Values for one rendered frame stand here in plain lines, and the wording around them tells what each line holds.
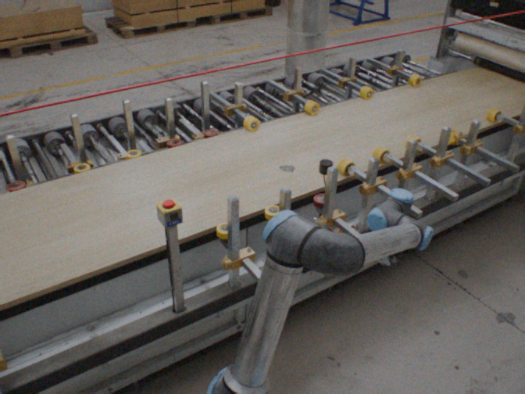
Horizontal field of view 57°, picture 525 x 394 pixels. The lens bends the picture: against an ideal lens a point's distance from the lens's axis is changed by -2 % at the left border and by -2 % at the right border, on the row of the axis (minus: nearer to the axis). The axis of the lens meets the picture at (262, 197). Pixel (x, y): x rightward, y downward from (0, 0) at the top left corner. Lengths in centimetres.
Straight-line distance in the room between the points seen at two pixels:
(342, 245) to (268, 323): 33
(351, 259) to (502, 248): 264
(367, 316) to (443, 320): 45
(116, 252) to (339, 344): 141
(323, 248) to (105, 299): 114
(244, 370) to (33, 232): 116
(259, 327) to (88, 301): 90
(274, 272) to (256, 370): 33
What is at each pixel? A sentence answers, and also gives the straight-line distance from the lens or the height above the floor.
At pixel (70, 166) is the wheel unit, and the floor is 86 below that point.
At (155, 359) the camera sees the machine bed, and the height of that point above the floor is 17.
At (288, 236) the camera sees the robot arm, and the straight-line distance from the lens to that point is 133.
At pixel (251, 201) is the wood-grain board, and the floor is 90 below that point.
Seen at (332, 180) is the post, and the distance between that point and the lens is 216.
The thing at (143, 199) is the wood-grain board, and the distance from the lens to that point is 236.
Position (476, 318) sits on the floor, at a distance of 328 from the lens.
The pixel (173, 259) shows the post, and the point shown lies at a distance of 188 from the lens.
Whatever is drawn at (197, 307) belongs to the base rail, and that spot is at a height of 70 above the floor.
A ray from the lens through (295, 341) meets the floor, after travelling 288.
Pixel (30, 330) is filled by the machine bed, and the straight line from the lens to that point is 217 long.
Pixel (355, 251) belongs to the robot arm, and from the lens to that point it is 133.
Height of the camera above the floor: 223
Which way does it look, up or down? 34 degrees down
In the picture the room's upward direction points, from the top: 2 degrees clockwise
